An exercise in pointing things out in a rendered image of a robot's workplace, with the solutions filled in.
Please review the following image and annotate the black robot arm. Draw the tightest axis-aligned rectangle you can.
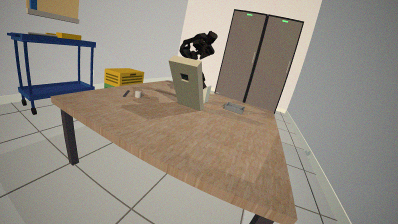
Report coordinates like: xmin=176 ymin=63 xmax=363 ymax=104
xmin=179 ymin=31 xmax=218 ymax=89

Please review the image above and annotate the white cylinder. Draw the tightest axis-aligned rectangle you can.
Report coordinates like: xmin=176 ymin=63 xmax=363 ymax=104
xmin=134 ymin=91 xmax=142 ymax=98

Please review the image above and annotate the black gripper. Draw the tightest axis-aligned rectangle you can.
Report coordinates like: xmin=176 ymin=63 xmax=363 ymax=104
xmin=188 ymin=43 xmax=215 ymax=60

